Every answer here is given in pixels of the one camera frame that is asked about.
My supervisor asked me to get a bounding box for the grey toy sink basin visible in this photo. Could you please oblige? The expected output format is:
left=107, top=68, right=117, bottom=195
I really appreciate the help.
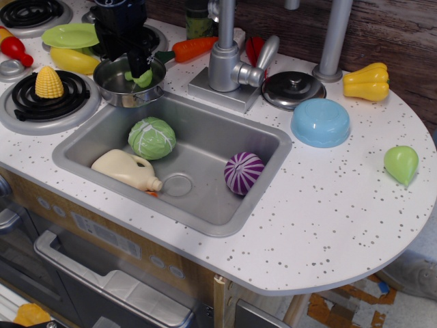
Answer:
left=53, top=94, right=292, bottom=237

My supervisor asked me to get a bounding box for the yellow toy bell pepper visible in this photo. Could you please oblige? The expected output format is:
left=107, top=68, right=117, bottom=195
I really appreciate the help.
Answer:
left=343, top=62, right=390, bottom=102

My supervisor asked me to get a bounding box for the yellow toy corn cob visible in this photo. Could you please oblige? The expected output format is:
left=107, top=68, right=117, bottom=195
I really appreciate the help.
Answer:
left=35, top=66, right=65, bottom=99

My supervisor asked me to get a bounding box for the small steel pan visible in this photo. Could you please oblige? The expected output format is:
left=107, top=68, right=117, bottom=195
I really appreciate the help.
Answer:
left=93, top=55, right=167, bottom=108

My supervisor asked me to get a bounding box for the steel pot lid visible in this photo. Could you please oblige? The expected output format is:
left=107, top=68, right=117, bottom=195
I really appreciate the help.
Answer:
left=262, top=71, right=326, bottom=111

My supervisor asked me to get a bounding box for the purple striped toy onion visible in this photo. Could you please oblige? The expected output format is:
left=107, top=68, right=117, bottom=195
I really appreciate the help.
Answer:
left=224, top=152, right=265, bottom=195

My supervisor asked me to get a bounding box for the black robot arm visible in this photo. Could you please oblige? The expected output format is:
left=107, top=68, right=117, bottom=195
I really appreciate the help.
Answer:
left=90, top=1, right=154, bottom=78

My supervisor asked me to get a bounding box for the red toy ketchup bottle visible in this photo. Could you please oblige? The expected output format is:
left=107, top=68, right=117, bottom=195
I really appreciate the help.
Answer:
left=1, top=26, right=33, bottom=67

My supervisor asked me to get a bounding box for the light green toy pear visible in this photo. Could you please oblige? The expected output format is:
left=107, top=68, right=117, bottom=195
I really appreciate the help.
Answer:
left=384, top=146, right=419, bottom=187

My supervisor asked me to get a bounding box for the blue upturned plastic bowl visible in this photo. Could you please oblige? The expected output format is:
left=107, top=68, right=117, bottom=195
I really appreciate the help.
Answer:
left=290, top=98, right=350, bottom=148

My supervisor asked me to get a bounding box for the yellow toy banana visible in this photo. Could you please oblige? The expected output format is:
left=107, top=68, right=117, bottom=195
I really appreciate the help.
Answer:
left=50, top=47, right=100, bottom=75

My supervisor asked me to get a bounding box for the light green plastic plate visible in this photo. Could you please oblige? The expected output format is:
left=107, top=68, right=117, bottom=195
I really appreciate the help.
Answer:
left=42, top=23, right=99, bottom=49

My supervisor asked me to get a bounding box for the silver oven door handle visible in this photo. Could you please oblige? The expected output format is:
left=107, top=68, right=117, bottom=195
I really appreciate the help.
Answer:
left=34, top=230, right=197, bottom=327

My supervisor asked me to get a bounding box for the red toy tomato slice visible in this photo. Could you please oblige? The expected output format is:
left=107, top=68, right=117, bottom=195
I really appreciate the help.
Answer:
left=245, top=36, right=265, bottom=67

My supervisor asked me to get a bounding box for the grey vertical support pole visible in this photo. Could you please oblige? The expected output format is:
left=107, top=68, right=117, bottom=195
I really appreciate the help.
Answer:
left=312, top=0, right=353, bottom=83

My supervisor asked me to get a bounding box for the silver stove knob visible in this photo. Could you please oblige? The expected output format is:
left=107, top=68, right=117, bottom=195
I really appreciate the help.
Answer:
left=0, top=59, right=33, bottom=83
left=81, top=5, right=97, bottom=24

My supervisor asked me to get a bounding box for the orange toy carrot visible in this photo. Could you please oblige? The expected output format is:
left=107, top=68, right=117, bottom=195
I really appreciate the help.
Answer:
left=154, top=36, right=219, bottom=63

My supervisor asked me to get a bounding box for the green toy cabbage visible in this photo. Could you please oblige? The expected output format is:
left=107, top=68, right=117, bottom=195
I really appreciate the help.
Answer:
left=128, top=117, right=176, bottom=161

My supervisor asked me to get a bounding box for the cream toy milk jug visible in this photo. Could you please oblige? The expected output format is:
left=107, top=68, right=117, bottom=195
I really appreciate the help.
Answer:
left=91, top=149, right=163, bottom=192

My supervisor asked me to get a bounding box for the front black stove burner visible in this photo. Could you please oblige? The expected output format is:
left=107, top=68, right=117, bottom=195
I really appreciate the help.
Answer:
left=1, top=70, right=100, bottom=136

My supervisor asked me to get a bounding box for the green toy jar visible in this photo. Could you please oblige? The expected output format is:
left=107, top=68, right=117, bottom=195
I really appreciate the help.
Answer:
left=185, top=0, right=218, bottom=40

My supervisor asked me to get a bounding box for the silver toy faucet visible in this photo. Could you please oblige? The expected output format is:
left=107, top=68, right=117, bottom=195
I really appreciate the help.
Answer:
left=188, top=0, right=279, bottom=113

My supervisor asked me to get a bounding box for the yellow toy on floor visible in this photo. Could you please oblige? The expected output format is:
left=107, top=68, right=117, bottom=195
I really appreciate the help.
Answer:
left=13, top=303, right=51, bottom=327

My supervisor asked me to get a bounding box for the silver stove knob left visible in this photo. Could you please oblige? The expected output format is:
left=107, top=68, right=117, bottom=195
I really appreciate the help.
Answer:
left=0, top=59, right=33, bottom=83

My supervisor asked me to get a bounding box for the silver stove knob back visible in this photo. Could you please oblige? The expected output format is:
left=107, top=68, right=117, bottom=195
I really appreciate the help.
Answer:
left=81, top=5, right=97, bottom=24

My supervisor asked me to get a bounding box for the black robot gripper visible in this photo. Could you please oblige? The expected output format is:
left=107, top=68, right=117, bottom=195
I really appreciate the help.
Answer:
left=94, top=5, right=153, bottom=78

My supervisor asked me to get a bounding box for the green toy broccoli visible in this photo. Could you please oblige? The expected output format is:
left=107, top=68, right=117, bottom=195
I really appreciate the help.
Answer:
left=124, top=69, right=153, bottom=88

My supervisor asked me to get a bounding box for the back left stove burner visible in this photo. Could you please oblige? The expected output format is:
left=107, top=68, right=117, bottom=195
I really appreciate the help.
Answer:
left=1, top=1, right=73, bottom=39

